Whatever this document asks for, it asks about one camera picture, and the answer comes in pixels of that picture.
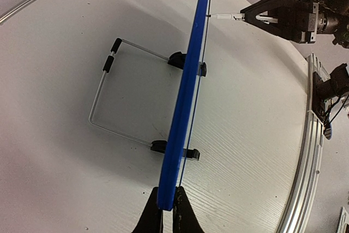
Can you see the white marker pen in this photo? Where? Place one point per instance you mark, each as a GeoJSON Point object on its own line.
{"type": "Point", "coordinates": [227, 16]}

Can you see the blue framed small whiteboard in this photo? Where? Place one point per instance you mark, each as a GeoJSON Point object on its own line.
{"type": "Point", "coordinates": [182, 118]}

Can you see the black wire whiteboard stand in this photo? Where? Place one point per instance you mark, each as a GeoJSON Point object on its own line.
{"type": "Point", "coordinates": [137, 93]}

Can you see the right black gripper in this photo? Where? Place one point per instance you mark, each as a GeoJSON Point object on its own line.
{"type": "Point", "coordinates": [297, 19]}

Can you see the aluminium front rail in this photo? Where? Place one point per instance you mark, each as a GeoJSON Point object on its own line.
{"type": "Point", "coordinates": [300, 200]}

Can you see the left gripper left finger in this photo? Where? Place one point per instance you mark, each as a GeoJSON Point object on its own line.
{"type": "Point", "coordinates": [151, 219]}

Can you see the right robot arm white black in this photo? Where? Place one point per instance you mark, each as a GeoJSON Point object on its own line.
{"type": "Point", "coordinates": [332, 19]}

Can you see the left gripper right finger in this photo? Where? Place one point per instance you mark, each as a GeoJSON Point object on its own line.
{"type": "Point", "coordinates": [184, 218]}

